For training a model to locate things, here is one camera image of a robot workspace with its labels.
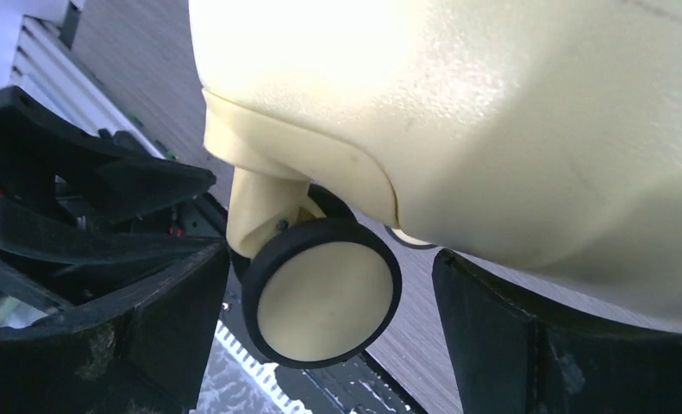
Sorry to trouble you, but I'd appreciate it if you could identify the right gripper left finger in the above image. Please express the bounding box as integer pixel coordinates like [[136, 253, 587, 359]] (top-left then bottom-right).
[[0, 244, 228, 413]]

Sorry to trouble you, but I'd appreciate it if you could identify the yellow hard-shell suitcase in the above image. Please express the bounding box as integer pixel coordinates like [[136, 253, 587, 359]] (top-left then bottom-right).
[[189, 1, 682, 367]]

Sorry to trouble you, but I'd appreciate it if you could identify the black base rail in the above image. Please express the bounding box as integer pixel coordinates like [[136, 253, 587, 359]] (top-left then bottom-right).
[[195, 273, 424, 414]]

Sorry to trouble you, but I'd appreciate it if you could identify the slotted metal cable duct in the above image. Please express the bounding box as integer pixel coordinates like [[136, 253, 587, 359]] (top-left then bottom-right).
[[215, 320, 312, 414]]

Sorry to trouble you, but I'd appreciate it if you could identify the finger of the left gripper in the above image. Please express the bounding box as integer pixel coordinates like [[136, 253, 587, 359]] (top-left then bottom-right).
[[0, 86, 216, 223], [0, 197, 226, 311]]

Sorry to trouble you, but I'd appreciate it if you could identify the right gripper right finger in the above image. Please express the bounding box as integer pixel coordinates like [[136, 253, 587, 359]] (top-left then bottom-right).
[[431, 249, 682, 413]]

